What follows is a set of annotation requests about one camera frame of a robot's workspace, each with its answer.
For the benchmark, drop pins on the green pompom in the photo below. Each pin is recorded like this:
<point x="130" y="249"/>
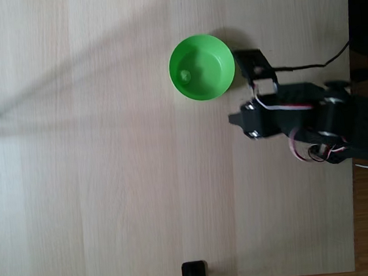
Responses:
<point x="185" y="76"/>

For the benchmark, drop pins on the green plastic bowl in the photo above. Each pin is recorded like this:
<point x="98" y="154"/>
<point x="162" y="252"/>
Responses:
<point x="208" y="82"/>

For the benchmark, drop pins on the black foot with white label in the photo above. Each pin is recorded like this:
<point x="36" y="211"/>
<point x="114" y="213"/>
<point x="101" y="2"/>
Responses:
<point x="361" y="71"/>

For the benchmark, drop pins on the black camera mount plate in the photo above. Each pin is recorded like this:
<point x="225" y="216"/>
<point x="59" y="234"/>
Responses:
<point x="251" y="61"/>

